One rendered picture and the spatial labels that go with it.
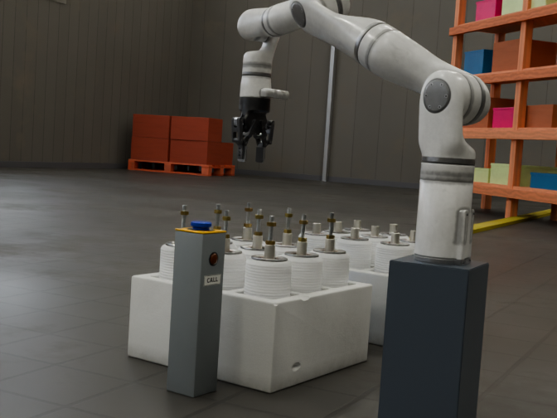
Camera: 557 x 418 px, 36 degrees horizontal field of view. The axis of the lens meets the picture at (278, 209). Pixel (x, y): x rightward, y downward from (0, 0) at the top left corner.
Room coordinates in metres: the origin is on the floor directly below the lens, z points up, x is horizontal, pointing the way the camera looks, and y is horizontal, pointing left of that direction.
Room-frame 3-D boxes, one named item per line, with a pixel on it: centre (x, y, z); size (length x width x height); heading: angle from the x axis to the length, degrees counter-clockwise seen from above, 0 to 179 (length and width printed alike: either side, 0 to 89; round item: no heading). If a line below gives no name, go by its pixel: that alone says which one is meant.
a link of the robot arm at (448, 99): (1.50, -0.29, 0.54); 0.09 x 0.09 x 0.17; 41
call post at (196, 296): (1.63, 0.14, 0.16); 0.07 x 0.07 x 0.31; 55
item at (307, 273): (1.85, -0.06, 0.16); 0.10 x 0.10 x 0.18
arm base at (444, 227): (1.50, -0.29, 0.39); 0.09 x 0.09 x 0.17; 63
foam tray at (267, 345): (1.92, 0.04, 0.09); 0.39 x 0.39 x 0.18; 55
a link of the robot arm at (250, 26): (2.05, 0.07, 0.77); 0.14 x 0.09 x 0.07; 26
